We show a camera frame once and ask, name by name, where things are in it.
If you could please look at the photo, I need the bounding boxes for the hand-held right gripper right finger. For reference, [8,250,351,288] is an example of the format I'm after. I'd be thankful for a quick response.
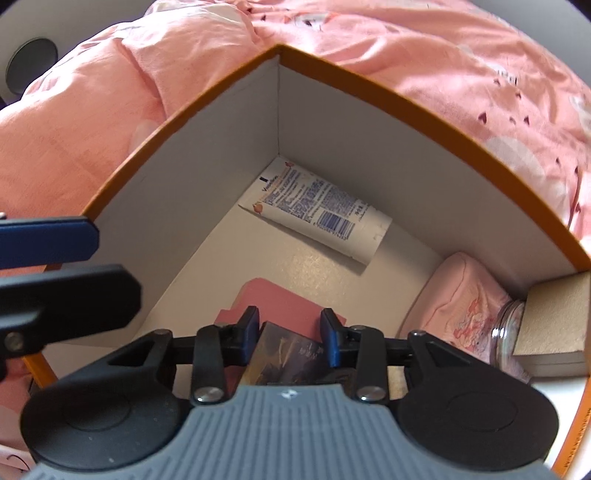
[320,307,467,402]

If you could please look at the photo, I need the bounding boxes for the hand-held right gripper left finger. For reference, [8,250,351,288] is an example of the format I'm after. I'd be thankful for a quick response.
[108,305,260,407]

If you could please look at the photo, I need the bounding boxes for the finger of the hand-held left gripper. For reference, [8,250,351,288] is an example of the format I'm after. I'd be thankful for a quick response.
[0,263,143,370]
[0,213,101,271]

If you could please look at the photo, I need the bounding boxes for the dark glossy card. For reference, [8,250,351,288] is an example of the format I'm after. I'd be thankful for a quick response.
[237,320,336,387]

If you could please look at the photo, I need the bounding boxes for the white lotion tube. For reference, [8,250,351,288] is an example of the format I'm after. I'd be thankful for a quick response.
[237,157,393,267]

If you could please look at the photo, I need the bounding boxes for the pink fabric pouch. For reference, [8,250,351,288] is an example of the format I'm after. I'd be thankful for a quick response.
[397,251,532,385]

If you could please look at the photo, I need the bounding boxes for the orange cardboard box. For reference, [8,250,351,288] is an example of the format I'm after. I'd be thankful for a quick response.
[22,44,591,479]

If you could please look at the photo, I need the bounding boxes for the beige cardboard box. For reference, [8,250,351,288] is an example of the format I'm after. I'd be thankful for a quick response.
[512,271,591,378]

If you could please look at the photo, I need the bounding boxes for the pink flat card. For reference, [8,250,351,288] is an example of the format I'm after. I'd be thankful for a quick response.
[214,277,350,343]

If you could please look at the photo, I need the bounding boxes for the pink printed blanket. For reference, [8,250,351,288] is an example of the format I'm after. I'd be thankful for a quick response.
[0,0,591,480]

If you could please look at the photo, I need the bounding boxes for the dark round object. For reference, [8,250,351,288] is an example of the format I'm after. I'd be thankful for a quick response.
[6,37,59,94]

